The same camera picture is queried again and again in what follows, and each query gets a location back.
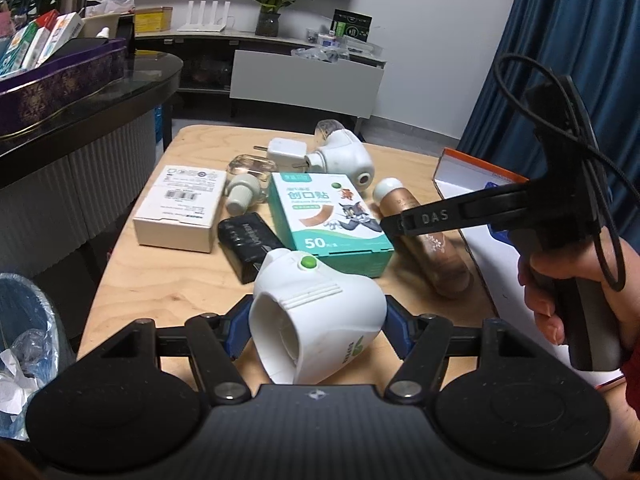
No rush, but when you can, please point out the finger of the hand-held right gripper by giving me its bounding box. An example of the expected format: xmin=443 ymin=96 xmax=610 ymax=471
xmin=379 ymin=180 xmax=534 ymax=239

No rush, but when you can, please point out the green bandage box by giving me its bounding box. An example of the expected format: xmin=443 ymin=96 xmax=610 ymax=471
xmin=268 ymin=171 xmax=396 ymax=279

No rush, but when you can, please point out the yellow box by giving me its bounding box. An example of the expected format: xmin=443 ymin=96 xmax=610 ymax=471
xmin=134 ymin=6 xmax=173 ymax=34

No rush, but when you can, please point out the blue trash bin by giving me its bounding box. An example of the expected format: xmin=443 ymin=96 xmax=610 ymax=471
xmin=0 ymin=272 xmax=76 ymax=441

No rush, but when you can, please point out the purple patterned box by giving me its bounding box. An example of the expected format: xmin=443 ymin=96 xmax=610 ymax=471
xmin=0 ymin=37 xmax=128 ymax=138

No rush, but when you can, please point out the white orange carton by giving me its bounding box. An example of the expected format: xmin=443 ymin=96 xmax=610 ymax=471
xmin=37 ymin=12 xmax=86 ymax=66

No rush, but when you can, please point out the blue bottle pack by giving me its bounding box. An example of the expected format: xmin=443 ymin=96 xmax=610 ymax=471
xmin=150 ymin=105 xmax=166 ymax=148

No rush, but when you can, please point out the white power adapter box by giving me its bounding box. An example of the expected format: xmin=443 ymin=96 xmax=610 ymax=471
xmin=132 ymin=165 xmax=228 ymax=254

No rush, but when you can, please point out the blue curtain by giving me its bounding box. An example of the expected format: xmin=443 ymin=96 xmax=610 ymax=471
xmin=457 ymin=0 xmax=640 ymax=241

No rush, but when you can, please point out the white plastic bag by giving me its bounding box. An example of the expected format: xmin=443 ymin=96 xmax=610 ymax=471
xmin=85 ymin=0 xmax=136 ymax=16

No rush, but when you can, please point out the teal white carton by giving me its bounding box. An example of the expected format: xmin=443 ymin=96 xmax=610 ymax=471
xmin=0 ymin=22 xmax=40 ymax=77

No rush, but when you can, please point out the dark glass-top ribbed table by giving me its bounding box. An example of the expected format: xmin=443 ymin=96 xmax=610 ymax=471
xmin=0 ymin=50 xmax=185 ymax=281

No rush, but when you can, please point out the red white carton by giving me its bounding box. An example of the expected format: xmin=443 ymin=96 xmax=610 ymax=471
xmin=20 ymin=10 xmax=61 ymax=68

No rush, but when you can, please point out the person's right hand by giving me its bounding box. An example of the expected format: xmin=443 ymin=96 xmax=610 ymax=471
xmin=517 ymin=230 xmax=640 ymax=357

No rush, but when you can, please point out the gold spray bottle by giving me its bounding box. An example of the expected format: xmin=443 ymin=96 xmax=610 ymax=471
xmin=374 ymin=177 xmax=473 ymax=297

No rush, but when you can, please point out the clear white-capped refill bottle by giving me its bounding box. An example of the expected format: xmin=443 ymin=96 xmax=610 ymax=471
xmin=225 ymin=154 xmax=276 ymax=215

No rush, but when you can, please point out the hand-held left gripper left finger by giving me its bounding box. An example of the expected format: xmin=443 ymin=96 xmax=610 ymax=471
xmin=100 ymin=294 xmax=256 ymax=407

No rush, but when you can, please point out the crumpled clear plastic bag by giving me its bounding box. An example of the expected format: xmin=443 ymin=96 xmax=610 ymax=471
xmin=291 ymin=44 xmax=351 ymax=64

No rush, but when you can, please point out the white TV cabinet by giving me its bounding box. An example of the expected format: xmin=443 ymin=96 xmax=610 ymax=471
xmin=134 ymin=27 xmax=388 ymax=141

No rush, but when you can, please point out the beige bowl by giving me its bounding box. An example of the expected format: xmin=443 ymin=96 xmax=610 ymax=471
xmin=82 ymin=10 xmax=121 ymax=38

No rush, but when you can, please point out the crumpled white trash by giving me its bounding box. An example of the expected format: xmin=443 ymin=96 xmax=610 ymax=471
xmin=0 ymin=330 xmax=47 ymax=428

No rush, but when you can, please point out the white router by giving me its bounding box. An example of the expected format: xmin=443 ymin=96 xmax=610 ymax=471
xmin=179 ymin=1 xmax=226 ymax=33

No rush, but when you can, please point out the white charger plug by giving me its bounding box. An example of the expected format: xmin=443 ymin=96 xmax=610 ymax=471
xmin=254 ymin=139 xmax=308 ymax=171

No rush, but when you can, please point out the white plug-in vaporizer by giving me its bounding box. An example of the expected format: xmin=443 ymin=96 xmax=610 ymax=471
xmin=305 ymin=119 xmax=376 ymax=192

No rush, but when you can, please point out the black charger plug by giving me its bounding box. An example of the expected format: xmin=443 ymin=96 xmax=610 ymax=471
xmin=217 ymin=212 xmax=286 ymax=285

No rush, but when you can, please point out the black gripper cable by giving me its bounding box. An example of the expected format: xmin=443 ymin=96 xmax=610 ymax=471
xmin=496 ymin=53 xmax=628 ymax=292

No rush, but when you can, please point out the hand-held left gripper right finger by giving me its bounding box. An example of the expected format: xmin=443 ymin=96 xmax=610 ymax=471
xmin=382 ymin=294 xmax=539 ymax=407

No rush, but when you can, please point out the white green-button mosquito heater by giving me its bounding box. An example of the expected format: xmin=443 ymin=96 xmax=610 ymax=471
xmin=248 ymin=247 xmax=388 ymax=385

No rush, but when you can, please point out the black green box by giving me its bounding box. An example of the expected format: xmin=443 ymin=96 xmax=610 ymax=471
xmin=330 ymin=8 xmax=373 ymax=43

